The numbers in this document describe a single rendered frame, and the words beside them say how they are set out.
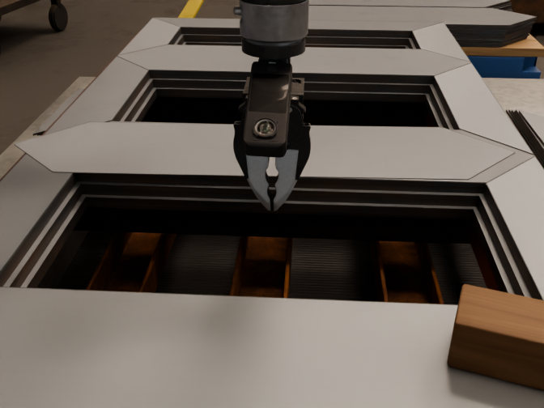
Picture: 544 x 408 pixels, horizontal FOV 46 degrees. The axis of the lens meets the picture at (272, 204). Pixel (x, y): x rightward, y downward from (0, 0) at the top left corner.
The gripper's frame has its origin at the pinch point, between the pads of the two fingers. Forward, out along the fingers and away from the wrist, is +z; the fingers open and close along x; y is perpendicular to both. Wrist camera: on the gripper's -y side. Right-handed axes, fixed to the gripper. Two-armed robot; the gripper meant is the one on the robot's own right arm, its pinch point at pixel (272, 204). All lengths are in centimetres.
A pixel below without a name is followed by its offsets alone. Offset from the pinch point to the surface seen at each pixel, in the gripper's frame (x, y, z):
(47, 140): 35.4, 18.5, 0.7
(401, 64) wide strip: -23, 60, 1
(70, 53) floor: 158, 349, 88
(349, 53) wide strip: -12, 68, 1
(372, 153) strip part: -13.7, 17.1, 0.7
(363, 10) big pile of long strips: -18, 113, 2
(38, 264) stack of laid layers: 26.9, -8.6, 4.2
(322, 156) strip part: -6.4, 15.5, 0.7
